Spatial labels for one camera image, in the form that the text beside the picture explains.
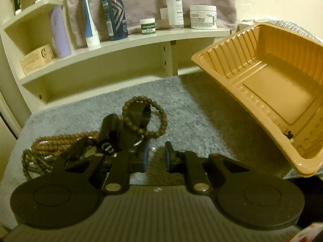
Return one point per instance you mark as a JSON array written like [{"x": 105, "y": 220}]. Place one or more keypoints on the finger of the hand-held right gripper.
[{"x": 289, "y": 134}]

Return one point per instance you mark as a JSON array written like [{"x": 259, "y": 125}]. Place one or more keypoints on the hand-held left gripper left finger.
[{"x": 145, "y": 156}]

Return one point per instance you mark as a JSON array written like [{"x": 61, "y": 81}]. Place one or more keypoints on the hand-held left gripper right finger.
[{"x": 167, "y": 156}]

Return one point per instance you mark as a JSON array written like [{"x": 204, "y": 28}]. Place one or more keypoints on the black plastic object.
[{"x": 111, "y": 128}]

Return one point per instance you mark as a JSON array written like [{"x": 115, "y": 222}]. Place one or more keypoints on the yellow plastic tray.
[{"x": 277, "y": 85}]

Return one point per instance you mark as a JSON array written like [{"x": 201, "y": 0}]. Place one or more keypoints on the grey fluffy rug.
[{"x": 201, "y": 111}]

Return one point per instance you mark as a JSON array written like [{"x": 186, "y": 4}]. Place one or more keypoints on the cream wooden shelf unit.
[{"x": 113, "y": 63}]

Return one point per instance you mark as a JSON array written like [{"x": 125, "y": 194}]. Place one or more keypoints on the red white packet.
[{"x": 311, "y": 233}]

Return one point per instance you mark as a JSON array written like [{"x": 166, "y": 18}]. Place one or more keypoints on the grey woven pillow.
[{"x": 302, "y": 29}]

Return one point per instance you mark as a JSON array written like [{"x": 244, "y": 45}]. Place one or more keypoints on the small green jar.
[{"x": 147, "y": 27}]

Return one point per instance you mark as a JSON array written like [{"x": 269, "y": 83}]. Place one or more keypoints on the white blue tube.
[{"x": 90, "y": 37}]

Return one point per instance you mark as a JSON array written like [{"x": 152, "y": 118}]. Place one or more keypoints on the dark blue bottle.
[{"x": 113, "y": 17}]

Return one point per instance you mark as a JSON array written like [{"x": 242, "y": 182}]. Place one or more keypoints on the small white box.
[{"x": 163, "y": 13}]

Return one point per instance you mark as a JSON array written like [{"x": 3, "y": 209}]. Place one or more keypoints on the white cream jar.
[{"x": 203, "y": 17}]

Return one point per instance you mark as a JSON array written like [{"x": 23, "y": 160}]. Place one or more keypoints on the cardboard box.
[{"x": 35, "y": 60}]

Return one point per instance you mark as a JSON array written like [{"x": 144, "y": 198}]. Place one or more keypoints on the lavender bottle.
[{"x": 60, "y": 35}]

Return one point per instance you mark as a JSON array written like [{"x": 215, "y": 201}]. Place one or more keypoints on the clear spray bottle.
[{"x": 174, "y": 7}]

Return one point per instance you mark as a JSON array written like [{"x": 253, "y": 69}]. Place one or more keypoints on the pink towel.
[{"x": 141, "y": 0}]

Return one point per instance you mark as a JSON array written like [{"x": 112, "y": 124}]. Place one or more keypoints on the small dark bottle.
[{"x": 17, "y": 2}]

